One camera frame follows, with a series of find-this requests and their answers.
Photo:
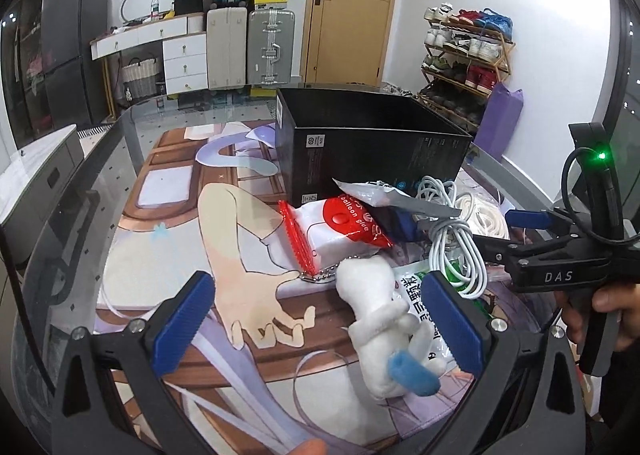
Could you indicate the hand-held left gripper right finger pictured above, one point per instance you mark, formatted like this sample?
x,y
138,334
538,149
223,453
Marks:
x,y
450,320

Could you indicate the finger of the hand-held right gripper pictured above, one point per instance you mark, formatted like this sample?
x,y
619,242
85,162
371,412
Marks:
x,y
527,219
495,247

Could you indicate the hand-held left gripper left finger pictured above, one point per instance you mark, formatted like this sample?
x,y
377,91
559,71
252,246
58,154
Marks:
x,y
185,320

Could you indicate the green and white packet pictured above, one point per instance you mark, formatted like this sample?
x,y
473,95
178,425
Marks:
x,y
415,292

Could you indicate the black cardboard box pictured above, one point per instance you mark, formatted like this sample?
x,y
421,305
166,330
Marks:
x,y
375,155

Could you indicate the person's right hand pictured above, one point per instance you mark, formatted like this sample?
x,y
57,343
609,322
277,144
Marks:
x,y
617,300

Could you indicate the person's left hand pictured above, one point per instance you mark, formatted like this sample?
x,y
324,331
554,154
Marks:
x,y
310,447

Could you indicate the printed cartoon table mat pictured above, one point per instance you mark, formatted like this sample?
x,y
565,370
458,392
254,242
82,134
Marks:
x,y
240,255

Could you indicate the blue plastic packet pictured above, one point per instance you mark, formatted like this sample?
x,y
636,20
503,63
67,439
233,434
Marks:
x,y
402,230

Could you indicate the purple bag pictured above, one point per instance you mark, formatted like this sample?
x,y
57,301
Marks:
x,y
500,120

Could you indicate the silver foil packet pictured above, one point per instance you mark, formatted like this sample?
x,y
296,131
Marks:
x,y
400,202

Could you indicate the red and white packet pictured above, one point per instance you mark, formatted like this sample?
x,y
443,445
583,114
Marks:
x,y
345,220

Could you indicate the wooden shoe rack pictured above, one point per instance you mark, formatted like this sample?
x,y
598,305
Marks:
x,y
505,52

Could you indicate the group of shoes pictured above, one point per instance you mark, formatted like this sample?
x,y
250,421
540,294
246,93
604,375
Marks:
x,y
465,47

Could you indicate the striped floor rug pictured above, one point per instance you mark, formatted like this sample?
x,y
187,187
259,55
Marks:
x,y
92,131

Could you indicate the grey low cabinet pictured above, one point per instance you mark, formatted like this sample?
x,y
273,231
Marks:
x,y
45,155

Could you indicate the wicker basket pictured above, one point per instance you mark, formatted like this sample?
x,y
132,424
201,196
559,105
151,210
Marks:
x,y
142,77

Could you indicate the white desk with drawers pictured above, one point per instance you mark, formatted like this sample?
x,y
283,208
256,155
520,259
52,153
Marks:
x,y
182,52

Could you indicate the wooden door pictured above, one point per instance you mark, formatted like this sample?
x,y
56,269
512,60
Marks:
x,y
350,10

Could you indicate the beige suitcase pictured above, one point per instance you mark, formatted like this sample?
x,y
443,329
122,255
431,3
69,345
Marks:
x,y
226,47

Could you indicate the silver suitcase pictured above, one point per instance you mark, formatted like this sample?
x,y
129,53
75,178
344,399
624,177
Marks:
x,y
272,45

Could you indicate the dark grey refrigerator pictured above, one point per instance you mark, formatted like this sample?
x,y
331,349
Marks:
x,y
75,45

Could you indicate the dark glass cabinet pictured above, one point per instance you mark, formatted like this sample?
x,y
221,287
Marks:
x,y
22,60

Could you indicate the clear water bottle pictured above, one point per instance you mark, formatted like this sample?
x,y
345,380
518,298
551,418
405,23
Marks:
x,y
155,7

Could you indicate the yellow and black shoe box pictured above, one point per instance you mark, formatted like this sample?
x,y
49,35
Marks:
x,y
270,2

